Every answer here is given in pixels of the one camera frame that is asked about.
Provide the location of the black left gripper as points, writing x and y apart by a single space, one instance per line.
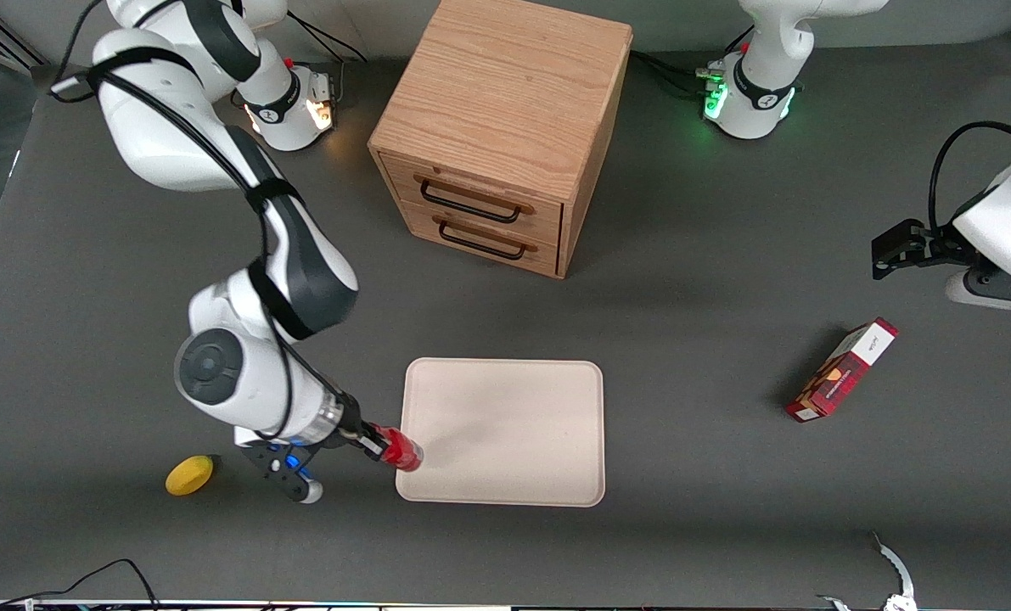
932 241

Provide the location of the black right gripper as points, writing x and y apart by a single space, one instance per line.
353 425

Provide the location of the red coke bottle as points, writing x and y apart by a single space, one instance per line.
405 452

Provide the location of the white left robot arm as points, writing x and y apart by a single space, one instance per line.
764 76

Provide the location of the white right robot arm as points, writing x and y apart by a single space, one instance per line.
242 365

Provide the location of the beige rectangular tray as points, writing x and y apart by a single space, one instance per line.
513 433

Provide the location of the red white snack box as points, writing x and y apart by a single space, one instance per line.
845 369

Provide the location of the yellow lemon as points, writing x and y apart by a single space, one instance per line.
189 475

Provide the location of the white curved plastic strip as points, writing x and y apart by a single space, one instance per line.
898 568

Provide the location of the wooden two-drawer cabinet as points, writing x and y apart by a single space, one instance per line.
505 93

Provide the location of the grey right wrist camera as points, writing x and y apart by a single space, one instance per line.
289 471

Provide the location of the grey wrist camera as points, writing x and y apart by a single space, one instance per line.
993 293
289 471

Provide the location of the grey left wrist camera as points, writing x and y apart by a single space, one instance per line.
993 293

